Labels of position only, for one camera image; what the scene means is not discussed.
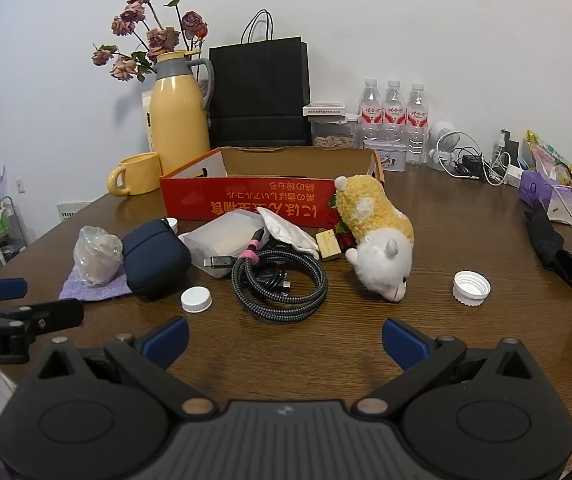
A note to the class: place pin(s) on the red green ornament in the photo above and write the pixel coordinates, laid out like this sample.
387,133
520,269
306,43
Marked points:
348,241

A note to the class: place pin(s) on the yellow thermos jug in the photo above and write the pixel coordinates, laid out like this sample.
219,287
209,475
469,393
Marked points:
178,120

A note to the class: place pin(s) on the large ribbed white bottle cap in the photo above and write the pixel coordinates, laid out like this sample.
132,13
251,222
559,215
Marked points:
470,287

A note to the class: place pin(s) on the white wall outlet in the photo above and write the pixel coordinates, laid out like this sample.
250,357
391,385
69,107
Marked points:
21,185

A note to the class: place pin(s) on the white charger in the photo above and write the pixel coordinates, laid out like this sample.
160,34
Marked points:
514,176

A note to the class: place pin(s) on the dried pink flower bouquet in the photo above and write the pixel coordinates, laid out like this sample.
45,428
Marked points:
163,37

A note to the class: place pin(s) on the colourful snack bag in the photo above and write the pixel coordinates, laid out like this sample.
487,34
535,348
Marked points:
545,157

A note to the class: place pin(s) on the black glove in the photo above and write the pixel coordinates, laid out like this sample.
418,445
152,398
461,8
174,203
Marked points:
550,250

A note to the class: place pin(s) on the white carton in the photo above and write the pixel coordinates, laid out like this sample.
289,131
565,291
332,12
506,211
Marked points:
147,120

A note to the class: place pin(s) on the navy blue pouch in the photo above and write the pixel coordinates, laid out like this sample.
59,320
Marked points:
156,260

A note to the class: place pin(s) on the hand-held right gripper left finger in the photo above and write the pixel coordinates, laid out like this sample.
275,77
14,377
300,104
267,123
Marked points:
171,341

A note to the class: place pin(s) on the small smooth white bottle cap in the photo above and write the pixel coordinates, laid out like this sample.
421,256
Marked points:
196,300

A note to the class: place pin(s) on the yellow mug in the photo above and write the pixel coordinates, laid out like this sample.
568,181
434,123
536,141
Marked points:
138,175

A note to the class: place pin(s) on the black paper bag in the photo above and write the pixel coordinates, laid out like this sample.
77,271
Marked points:
258,90

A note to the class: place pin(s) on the yellow wooden block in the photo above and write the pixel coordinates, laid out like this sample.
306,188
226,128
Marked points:
328,246

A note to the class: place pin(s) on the printed tin box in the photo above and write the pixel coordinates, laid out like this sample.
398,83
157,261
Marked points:
388,157

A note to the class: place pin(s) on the red cardboard box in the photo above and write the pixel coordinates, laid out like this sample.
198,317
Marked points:
266,205

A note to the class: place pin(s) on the purple cloth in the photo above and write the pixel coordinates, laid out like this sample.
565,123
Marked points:
73,292

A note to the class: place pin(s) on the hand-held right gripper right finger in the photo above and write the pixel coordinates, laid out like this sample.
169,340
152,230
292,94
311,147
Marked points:
401,342

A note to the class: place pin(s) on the white vented appliance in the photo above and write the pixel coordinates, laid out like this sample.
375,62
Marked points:
73,208

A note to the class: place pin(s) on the yellow white plush toy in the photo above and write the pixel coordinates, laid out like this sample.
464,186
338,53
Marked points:
365,210

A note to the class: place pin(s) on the white cloth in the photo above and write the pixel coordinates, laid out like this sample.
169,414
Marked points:
286,232

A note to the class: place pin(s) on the purple plastic bag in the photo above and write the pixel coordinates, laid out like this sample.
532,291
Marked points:
535,187

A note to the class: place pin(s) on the clear water bottle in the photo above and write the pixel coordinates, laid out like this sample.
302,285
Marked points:
369,115
394,112
417,120

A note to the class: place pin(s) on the clear plastic container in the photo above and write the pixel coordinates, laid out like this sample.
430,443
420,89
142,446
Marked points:
216,240

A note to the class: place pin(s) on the small white jar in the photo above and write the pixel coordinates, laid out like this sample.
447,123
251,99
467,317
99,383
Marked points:
171,223

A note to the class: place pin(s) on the black upright device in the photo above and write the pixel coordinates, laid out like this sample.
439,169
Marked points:
509,150

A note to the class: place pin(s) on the clear seed container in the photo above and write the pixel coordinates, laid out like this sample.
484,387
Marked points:
333,137

